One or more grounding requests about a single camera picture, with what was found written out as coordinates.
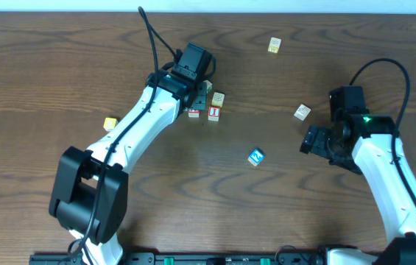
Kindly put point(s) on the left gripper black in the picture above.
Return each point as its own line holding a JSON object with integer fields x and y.
{"x": 199, "y": 99}

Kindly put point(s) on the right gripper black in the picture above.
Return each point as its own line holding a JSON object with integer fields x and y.
{"x": 313, "y": 140}

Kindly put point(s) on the red letter A block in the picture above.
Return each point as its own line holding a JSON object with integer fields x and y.
{"x": 192, "y": 113}

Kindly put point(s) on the letter B picture block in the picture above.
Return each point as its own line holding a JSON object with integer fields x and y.
{"x": 218, "y": 99}

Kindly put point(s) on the red letter I block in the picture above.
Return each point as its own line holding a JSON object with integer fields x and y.
{"x": 213, "y": 113}

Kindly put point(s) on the blue number 2 block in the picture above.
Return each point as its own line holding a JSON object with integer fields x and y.
{"x": 256, "y": 157}

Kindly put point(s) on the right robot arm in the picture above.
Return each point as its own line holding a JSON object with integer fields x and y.
{"x": 363, "y": 143}

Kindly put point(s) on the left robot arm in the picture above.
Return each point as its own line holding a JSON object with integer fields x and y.
{"x": 89, "y": 196}

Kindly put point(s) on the green letter R block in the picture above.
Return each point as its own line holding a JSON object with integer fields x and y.
{"x": 208, "y": 86}

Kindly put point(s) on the white picture block right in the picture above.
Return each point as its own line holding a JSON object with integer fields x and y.
{"x": 302, "y": 112}

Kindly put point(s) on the yellow wooden block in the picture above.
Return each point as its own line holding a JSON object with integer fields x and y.
{"x": 110, "y": 123}

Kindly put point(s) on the yellow letter far block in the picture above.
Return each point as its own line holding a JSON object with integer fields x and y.
{"x": 274, "y": 45}

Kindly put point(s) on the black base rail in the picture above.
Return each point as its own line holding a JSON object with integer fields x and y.
{"x": 149, "y": 258}

